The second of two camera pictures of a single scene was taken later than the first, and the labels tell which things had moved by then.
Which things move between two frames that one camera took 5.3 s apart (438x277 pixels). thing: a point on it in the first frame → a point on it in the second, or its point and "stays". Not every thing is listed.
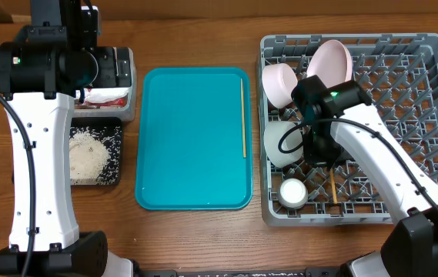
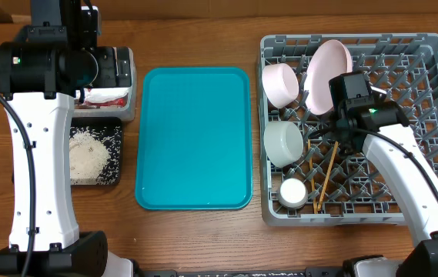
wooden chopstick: [243, 120] → [337, 143]
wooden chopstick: [336, 201] → [312, 177]
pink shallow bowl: [278, 81] stays
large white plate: [331, 62] stays
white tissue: [103, 95] stays
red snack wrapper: [118, 102] stays
